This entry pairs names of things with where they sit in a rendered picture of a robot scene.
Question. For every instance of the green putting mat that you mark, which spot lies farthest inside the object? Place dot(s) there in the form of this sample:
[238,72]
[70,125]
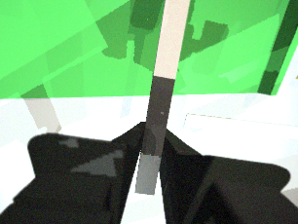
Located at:
[92,48]

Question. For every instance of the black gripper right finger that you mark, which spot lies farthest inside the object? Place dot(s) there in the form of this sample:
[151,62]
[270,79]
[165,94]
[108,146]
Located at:
[186,174]

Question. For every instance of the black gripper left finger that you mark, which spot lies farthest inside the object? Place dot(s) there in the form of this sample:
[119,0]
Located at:
[114,159]

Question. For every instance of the white flat bar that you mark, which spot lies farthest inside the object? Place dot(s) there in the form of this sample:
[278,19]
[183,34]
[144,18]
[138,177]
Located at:
[223,124]

